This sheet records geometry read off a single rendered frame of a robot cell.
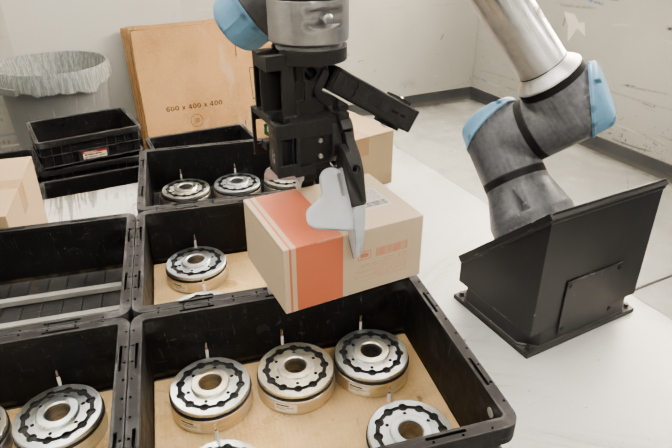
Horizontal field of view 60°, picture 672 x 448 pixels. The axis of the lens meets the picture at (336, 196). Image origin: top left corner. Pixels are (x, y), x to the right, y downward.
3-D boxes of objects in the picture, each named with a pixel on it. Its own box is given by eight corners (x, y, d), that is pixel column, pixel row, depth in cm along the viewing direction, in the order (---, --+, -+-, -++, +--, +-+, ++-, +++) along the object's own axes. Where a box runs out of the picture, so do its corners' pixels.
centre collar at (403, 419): (418, 411, 70) (418, 408, 70) (440, 442, 66) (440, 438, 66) (382, 424, 69) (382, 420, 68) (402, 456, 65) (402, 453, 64)
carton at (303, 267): (367, 226, 74) (368, 173, 71) (419, 274, 65) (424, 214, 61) (247, 256, 68) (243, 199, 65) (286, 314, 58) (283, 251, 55)
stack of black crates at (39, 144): (144, 196, 283) (129, 105, 262) (157, 226, 256) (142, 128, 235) (49, 214, 266) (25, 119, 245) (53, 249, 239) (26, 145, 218)
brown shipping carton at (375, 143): (391, 182, 167) (394, 129, 160) (328, 202, 155) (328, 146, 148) (332, 150, 189) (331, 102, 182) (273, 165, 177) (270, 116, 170)
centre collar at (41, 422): (80, 395, 73) (79, 391, 73) (79, 424, 69) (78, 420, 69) (37, 405, 71) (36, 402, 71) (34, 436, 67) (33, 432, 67)
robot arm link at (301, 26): (327, -12, 57) (367, -1, 50) (327, 35, 59) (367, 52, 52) (254, -7, 54) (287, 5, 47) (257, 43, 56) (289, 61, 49)
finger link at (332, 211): (313, 270, 56) (289, 178, 57) (366, 255, 59) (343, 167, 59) (324, 268, 53) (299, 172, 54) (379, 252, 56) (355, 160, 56)
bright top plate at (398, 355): (394, 327, 85) (394, 323, 85) (418, 375, 77) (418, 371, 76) (327, 337, 83) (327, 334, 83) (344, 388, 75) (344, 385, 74)
